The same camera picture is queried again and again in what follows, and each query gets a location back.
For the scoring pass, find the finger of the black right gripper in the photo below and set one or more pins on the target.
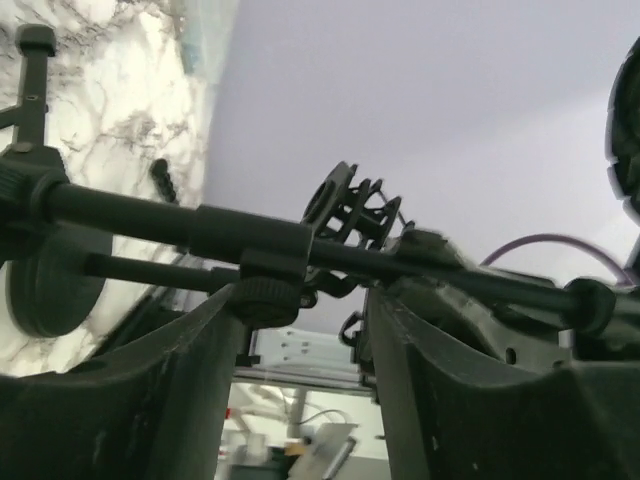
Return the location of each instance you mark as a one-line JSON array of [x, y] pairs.
[[508, 333]]

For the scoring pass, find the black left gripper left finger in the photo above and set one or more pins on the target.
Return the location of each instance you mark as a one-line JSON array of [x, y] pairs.
[[152, 409]]

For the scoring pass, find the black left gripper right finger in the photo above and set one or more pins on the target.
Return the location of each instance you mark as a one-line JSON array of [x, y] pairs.
[[450, 412]]

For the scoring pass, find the black tripod microphone stand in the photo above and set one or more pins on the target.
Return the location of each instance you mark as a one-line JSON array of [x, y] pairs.
[[60, 242]]

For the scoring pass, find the clear plastic screw box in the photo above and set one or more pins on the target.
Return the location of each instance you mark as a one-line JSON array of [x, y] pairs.
[[202, 28]]

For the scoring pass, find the black T-handle tool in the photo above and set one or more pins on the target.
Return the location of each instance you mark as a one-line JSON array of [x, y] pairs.
[[162, 181]]

